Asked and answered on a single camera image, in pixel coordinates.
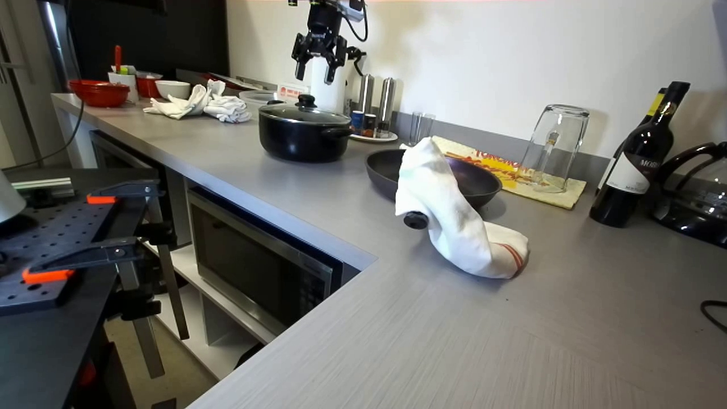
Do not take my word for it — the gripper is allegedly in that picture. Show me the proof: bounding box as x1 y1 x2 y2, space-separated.
291 0 349 86

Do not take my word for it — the glass pot lid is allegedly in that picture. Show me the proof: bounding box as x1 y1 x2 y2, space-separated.
259 94 353 128

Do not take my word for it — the black coffee pot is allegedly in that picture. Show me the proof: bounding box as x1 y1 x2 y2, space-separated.
649 141 727 249

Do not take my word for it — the white paper towel roll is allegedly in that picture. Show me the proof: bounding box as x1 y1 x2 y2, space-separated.
308 53 349 114

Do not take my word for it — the white red printed card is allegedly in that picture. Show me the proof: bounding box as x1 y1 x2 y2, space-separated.
276 84 311 103

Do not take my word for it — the steel salt mill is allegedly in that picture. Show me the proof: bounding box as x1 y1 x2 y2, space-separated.
357 73 376 115

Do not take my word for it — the white plate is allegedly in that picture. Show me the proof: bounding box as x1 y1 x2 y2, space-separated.
238 90 280 107

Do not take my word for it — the steel pepper mill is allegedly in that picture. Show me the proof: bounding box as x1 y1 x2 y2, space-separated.
377 77 397 137

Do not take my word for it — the dark tray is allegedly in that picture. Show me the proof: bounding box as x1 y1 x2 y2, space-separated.
175 68 264 93

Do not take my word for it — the crumpled white cloth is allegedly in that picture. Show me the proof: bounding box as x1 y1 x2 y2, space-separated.
143 84 212 120
203 79 253 124

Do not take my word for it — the small white saucer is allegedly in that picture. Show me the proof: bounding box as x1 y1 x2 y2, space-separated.
349 130 399 143

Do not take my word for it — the clear drinking glass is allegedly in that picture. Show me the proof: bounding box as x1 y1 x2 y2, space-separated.
408 111 437 147

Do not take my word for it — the white bowl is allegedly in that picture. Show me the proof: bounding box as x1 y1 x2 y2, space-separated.
154 80 192 101

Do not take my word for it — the small red bowl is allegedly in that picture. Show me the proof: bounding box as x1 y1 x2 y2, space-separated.
136 72 164 99

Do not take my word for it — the white utensil holder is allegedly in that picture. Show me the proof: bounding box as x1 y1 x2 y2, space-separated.
108 65 140 104

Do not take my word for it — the white red striped towel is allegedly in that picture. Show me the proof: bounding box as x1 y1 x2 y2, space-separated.
395 136 530 280

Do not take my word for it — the dark frying pan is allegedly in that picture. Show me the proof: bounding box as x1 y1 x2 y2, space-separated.
365 148 504 231

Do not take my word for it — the large red bowl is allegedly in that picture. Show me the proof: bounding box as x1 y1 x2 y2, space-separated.
68 80 132 108

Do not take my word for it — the microwave door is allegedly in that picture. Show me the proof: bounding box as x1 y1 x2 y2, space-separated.
188 194 307 336

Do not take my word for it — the microwave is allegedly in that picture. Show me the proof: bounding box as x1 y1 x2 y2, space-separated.
186 186 345 337

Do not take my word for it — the yellow printed dish cloth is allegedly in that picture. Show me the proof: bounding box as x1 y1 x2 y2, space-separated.
431 135 588 211

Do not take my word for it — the black orange bar clamp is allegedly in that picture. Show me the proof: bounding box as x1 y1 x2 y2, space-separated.
85 179 191 341
22 223 178 379

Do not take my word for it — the steel refrigerator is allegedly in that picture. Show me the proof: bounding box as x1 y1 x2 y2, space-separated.
36 0 81 93

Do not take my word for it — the dark wine bottle white label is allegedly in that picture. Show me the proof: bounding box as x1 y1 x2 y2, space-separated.
589 81 692 229

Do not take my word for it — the dark wine bottle yellow neck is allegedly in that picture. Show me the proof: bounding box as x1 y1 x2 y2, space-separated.
595 87 668 195

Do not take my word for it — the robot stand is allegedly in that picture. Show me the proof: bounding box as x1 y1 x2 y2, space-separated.
0 167 166 409

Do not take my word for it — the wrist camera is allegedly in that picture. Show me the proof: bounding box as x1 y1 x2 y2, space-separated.
335 0 366 23

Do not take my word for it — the hanging black cable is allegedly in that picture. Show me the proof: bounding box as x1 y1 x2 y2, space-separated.
0 98 86 172

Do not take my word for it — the aluminium rail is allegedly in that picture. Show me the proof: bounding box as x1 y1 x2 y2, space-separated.
10 177 76 193

